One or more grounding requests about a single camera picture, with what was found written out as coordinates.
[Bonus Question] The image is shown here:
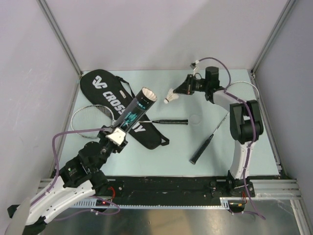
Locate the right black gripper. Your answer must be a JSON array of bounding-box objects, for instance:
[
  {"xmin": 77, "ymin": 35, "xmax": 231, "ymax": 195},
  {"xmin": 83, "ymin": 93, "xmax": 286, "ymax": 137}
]
[{"xmin": 174, "ymin": 74, "xmax": 209, "ymax": 95}]

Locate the white shuttlecock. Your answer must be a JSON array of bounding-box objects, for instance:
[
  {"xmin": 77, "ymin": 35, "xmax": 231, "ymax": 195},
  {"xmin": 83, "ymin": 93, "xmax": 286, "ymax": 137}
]
[{"xmin": 163, "ymin": 88, "xmax": 179, "ymax": 104}]

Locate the clear plastic tube lid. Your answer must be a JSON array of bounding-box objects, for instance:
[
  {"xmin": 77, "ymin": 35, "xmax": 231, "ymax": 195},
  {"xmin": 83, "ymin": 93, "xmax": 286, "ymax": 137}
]
[{"xmin": 190, "ymin": 114, "xmax": 202, "ymax": 125}]

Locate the white badminton racket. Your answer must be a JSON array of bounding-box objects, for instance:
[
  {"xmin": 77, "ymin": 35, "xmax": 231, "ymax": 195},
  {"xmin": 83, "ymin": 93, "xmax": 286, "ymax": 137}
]
[
  {"xmin": 70, "ymin": 105, "xmax": 189, "ymax": 131},
  {"xmin": 189, "ymin": 81, "xmax": 260, "ymax": 165}
]

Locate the black shuttlecock tube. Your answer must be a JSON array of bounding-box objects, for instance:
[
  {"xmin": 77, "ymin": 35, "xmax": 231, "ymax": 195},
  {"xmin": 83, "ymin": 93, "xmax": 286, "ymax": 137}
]
[{"xmin": 112, "ymin": 87, "xmax": 157, "ymax": 133}]

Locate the black racket bag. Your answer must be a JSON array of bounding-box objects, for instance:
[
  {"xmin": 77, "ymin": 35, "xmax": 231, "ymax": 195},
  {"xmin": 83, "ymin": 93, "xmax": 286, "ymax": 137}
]
[{"xmin": 80, "ymin": 69, "xmax": 170, "ymax": 150}]

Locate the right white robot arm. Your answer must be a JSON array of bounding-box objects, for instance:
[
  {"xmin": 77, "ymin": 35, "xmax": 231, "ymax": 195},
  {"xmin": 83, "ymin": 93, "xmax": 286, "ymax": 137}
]
[{"xmin": 172, "ymin": 67, "xmax": 264, "ymax": 197}]

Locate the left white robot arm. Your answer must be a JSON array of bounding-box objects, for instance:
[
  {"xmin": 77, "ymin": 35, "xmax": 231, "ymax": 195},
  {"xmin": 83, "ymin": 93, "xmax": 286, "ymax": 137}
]
[{"xmin": 5, "ymin": 137, "xmax": 128, "ymax": 235}]

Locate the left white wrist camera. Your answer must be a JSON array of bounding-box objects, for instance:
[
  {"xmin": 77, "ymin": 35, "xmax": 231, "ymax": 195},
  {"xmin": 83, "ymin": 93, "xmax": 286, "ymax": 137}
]
[{"xmin": 106, "ymin": 127, "xmax": 126, "ymax": 146}]

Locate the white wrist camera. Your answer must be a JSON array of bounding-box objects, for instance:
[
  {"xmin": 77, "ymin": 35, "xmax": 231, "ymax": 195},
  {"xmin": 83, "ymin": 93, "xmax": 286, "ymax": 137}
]
[
  {"xmin": 106, "ymin": 127, "xmax": 126, "ymax": 146},
  {"xmin": 190, "ymin": 60, "xmax": 199, "ymax": 75}
]

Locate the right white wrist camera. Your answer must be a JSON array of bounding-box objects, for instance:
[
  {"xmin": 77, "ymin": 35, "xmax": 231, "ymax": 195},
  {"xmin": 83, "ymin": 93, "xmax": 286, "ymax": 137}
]
[{"xmin": 190, "ymin": 60, "xmax": 199, "ymax": 75}]

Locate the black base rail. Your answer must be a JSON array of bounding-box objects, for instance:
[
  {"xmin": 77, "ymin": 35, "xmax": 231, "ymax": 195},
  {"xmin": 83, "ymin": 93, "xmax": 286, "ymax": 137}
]
[{"xmin": 97, "ymin": 176, "xmax": 255, "ymax": 207}]

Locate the white slotted cable duct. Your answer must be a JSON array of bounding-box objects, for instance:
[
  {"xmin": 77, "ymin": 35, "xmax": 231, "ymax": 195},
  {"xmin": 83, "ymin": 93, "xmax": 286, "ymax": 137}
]
[{"xmin": 63, "ymin": 197, "xmax": 232, "ymax": 209}]

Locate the right aluminium corner post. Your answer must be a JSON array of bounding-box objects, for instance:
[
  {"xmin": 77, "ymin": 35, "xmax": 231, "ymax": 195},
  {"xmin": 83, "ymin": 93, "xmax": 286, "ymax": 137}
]
[{"xmin": 250, "ymin": 0, "xmax": 298, "ymax": 74}]

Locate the aluminium corner post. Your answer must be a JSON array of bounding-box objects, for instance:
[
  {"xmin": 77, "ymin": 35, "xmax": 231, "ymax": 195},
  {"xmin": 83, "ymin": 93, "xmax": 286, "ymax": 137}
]
[
  {"xmin": 36, "ymin": 0, "xmax": 82, "ymax": 77},
  {"xmin": 250, "ymin": 0, "xmax": 298, "ymax": 74}
]

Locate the left aluminium corner post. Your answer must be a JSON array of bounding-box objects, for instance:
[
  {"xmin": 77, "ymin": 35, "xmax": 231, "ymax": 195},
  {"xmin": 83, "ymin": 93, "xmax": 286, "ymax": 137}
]
[{"xmin": 36, "ymin": 0, "xmax": 82, "ymax": 77}]

